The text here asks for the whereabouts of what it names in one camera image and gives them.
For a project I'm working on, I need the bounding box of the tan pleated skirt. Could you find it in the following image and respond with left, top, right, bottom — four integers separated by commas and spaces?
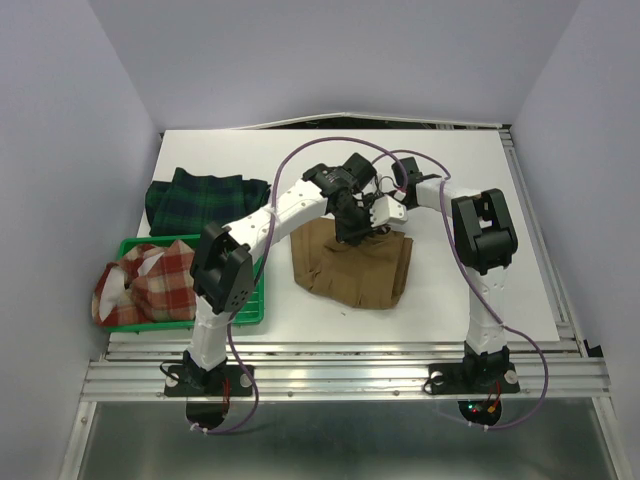
290, 218, 413, 310

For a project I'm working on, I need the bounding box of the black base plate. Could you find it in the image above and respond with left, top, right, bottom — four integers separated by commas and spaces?
424, 362, 521, 395
159, 362, 253, 398

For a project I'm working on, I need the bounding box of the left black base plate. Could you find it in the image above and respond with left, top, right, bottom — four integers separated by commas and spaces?
159, 362, 253, 398

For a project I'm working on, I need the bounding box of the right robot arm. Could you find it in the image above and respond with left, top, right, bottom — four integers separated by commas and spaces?
392, 157, 520, 395

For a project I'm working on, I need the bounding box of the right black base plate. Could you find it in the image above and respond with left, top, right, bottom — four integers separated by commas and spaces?
424, 362, 521, 395

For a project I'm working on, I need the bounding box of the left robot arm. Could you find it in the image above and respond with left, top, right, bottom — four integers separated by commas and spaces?
160, 154, 376, 397

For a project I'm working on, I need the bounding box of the aluminium frame rail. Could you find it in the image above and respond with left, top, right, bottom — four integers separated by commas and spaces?
61, 126, 633, 479

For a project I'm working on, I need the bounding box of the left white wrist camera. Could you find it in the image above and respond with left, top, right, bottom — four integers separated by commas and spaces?
369, 195, 408, 228

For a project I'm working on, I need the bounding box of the green plastic tray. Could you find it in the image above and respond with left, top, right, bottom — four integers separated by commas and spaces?
105, 235, 265, 333

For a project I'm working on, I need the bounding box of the red plaid skirt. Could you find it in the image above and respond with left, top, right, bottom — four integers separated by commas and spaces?
91, 240, 196, 327

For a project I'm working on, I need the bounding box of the green plaid skirt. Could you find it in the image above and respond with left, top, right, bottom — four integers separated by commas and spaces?
145, 167, 271, 236

